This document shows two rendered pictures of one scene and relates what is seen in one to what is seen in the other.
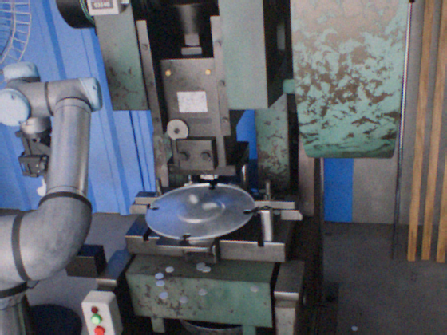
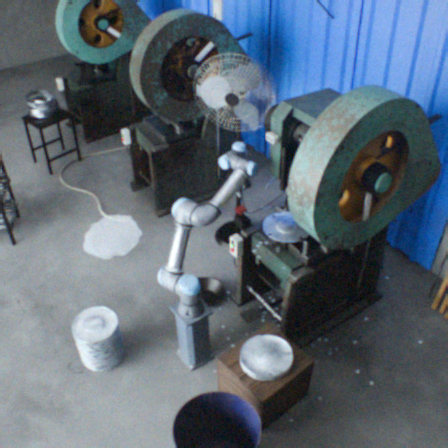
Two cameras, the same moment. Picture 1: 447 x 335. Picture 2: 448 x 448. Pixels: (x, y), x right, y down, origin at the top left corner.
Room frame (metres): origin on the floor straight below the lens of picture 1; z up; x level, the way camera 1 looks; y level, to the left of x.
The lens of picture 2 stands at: (-0.69, -1.12, 2.57)
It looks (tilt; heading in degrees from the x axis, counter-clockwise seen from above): 38 degrees down; 39
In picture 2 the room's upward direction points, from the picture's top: 1 degrees counter-clockwise
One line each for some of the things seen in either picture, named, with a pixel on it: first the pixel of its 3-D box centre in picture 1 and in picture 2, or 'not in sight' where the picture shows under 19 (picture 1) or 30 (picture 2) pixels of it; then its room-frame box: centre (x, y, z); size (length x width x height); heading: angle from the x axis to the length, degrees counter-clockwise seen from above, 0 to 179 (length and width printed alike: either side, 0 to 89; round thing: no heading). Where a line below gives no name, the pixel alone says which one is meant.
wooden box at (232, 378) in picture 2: not in sight; (264, 377); (0.70, -0.26, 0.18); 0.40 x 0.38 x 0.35; 169
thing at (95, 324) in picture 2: not in sight; (94, 324); (0.28, 0.73, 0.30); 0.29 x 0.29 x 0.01
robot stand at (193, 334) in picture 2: not in sight; (193, 333); (0.66, 0.26, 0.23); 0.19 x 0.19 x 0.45; 75
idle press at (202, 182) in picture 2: not in sight; (204, 97); (2.27, 1.54, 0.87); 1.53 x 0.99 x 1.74; 161
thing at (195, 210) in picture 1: (199, 209); (287, 226); (1.29, 0.03, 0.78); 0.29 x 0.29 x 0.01
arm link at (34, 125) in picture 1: (33, 120); not in sight; (1.29, 0.40, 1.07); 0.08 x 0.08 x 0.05
